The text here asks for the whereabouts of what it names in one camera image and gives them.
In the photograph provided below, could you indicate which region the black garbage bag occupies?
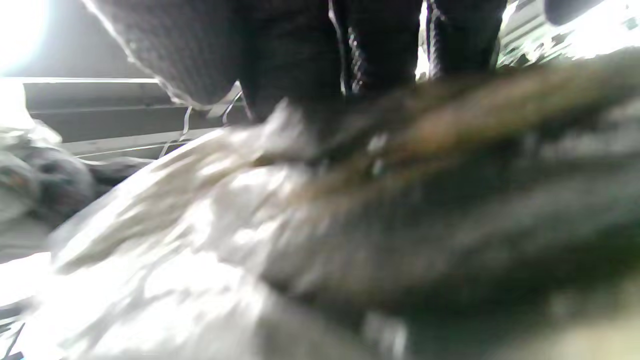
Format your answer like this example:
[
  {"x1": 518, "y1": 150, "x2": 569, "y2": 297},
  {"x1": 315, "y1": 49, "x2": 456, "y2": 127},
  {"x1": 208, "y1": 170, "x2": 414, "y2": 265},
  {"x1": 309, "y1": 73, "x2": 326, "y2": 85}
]
[{"x1": 30, "y1": 47, "x2": 640, "y2": 360}]

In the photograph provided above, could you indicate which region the grey metal shelf rack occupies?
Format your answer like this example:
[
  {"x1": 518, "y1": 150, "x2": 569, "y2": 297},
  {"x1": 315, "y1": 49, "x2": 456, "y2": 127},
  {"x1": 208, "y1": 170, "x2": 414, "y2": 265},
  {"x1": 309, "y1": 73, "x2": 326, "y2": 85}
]
[{"x1": 0, "y1": 77, "x2": 251, "y2": 166}]

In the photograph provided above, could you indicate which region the person's right hand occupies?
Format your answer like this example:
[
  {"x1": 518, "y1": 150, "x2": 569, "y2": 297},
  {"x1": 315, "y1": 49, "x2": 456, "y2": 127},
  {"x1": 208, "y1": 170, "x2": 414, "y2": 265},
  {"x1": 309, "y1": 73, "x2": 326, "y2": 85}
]
[{"x1": 82, "y1": 0, "x2": 508, "y2": 121}]

